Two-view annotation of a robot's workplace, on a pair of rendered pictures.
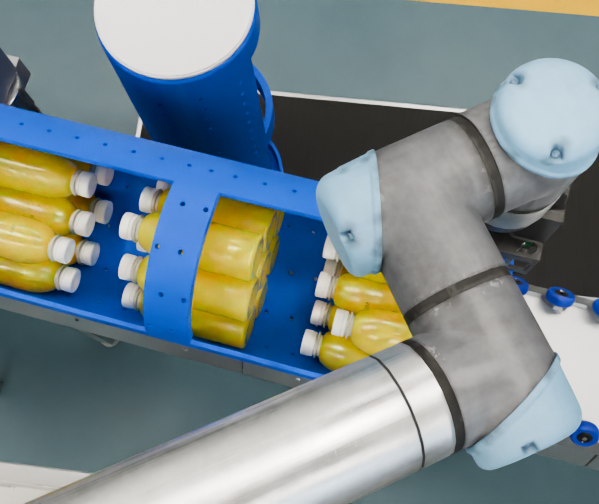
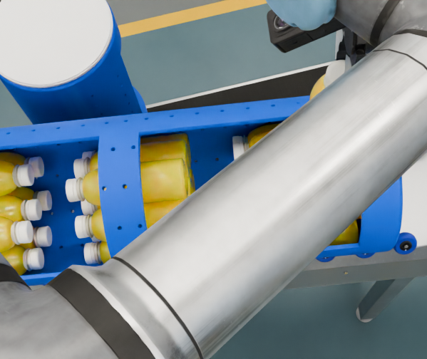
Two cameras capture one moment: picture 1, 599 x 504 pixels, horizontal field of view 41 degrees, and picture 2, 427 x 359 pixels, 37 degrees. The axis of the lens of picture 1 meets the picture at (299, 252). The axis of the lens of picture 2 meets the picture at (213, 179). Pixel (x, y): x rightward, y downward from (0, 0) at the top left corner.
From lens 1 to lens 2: 0.22 m
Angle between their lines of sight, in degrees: 9
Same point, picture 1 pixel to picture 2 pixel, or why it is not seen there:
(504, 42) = not seen: hidden behind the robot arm
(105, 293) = (68, 263)
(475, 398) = not seen: outside the picture
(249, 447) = (304, 132)
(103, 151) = (33, 134)
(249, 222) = (168, 154)
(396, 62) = (218, 61)
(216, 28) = (87, 35)
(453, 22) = (249, 21)
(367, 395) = (383, 68)
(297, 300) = not seen: hidden behind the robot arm
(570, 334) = not seen: outside the picture
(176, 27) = (55, 44)
